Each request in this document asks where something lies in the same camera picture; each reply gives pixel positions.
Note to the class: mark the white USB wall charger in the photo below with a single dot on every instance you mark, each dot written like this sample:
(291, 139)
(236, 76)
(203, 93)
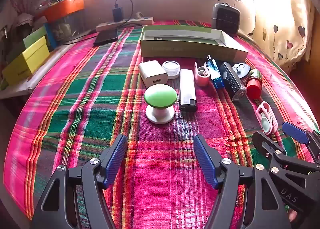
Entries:
(152, 73)

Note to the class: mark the black disc with white circles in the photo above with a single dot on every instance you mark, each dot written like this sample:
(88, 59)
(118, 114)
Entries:
(241, 68)

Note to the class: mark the white power strip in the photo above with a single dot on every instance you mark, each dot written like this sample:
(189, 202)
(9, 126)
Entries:
(130, 22)

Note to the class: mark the yellow cardboard box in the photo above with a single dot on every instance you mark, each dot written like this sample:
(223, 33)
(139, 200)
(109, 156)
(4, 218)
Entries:
(25, 63)

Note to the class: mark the green bottle with red cap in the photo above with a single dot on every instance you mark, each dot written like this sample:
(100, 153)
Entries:
(253, 87)

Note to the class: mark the black perforated USB stick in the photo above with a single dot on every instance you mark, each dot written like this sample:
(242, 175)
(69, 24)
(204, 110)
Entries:
(231, 81)

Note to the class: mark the clear round jar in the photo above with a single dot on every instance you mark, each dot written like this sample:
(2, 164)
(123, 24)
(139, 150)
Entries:
(171, 68)

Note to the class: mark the light green cardboard box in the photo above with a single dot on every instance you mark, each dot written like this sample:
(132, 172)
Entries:
(35, 36)

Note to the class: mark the blue transparent card reader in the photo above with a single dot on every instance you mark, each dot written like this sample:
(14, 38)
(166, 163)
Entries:
(214, 73)

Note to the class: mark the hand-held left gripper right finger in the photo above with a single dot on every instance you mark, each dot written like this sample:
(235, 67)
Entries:
(205, 161)

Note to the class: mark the cream curtain with hearts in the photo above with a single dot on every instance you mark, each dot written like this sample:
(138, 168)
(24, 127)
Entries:
(280, 31)

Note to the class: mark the pink clip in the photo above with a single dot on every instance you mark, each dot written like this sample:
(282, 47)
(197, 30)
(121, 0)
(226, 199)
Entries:
(266, 121)

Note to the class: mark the black smartphone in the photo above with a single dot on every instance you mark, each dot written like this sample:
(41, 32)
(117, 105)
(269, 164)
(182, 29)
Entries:
(106, 37)

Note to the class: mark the person's right hand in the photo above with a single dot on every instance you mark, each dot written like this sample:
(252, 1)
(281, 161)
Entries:
(292, 216)

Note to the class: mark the green mushroom-shaped knob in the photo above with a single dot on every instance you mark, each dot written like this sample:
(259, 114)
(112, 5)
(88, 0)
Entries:
(160, 96)

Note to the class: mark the white plug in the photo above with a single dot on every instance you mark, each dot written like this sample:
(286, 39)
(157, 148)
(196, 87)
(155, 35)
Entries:
(139, 15)

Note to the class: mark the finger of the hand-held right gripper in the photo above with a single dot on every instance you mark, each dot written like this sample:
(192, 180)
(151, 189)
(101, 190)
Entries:
(265, 141)
(295, 131)

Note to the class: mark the black power adapter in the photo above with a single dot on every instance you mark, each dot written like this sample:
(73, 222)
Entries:
(117, 13)

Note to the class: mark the white lighter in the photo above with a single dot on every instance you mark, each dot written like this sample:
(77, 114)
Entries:
(187, 86)

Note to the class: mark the blue box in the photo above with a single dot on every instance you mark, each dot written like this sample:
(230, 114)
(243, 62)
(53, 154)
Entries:
(50, 36)

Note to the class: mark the grey portable heater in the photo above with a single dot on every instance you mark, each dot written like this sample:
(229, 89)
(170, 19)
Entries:
(226, 18)

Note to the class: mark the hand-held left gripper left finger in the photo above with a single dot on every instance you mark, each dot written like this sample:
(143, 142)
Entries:
(116, 158)

